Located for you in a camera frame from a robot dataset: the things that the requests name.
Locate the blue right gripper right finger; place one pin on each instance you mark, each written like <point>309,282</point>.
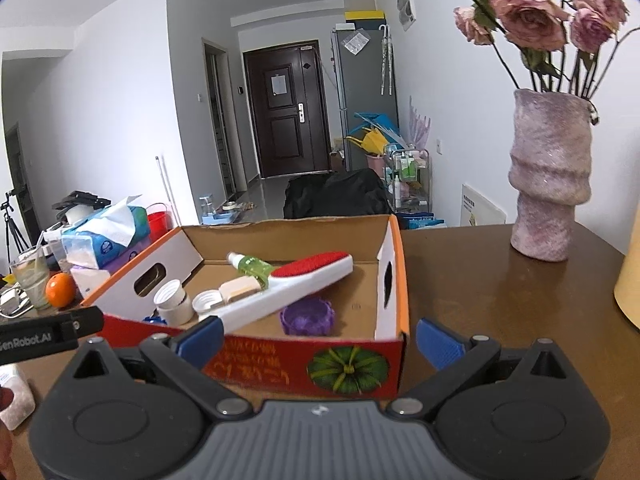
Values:
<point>439,345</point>

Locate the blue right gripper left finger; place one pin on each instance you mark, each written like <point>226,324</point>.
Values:
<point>200,344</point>

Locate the white plastic container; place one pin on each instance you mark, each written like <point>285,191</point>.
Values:
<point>23,404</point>

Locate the white jar lid large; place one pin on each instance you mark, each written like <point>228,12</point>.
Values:
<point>207,301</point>

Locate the white small cup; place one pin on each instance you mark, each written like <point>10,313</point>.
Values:
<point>173,304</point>

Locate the cream plug adapter cube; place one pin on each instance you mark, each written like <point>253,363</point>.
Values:
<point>239,288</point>

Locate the green spray bottle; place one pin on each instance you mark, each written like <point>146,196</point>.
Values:
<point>251,266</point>

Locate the purple jar lid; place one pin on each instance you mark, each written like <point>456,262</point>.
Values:
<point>311,316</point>

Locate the blue jar lid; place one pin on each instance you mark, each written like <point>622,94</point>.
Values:
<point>154,319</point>

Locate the orange fruit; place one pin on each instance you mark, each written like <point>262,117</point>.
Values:
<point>61,290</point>

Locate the clear glass cup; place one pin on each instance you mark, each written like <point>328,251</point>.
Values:
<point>32,274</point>

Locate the red cardboard box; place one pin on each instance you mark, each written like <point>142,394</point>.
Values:
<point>363,355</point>

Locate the blue tissue pack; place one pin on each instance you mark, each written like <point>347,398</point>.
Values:
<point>96,241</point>

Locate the black chair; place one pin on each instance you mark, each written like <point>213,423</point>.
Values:
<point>337,194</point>

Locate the metal trolley with bottles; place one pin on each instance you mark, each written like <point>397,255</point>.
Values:
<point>408,179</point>

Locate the cream thermos jug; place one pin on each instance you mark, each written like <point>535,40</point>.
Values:
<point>627,288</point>

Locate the pink textured vase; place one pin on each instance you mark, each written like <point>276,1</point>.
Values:
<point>551,168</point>

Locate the dark brown door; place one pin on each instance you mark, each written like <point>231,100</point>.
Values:
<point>288,109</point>

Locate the grey refrigerator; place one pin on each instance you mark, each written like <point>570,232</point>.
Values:
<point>358,63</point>

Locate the dried pink roses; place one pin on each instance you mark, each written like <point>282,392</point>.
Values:
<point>564,44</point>

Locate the white charger with cable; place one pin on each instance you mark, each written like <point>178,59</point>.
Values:
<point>14,303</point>

